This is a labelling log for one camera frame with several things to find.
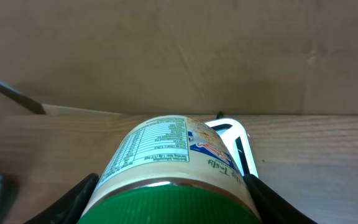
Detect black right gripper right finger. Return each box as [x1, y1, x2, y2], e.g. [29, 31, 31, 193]
[243, 174, 316, 224]

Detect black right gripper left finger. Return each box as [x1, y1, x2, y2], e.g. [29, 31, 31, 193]
[25, 173, 99, 224]

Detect green lid seasoning jar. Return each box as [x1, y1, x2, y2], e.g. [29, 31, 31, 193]
[80, 115, 262, 223]

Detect white barcode scanner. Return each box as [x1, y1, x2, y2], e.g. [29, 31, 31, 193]
[205, 118, 259, 177]

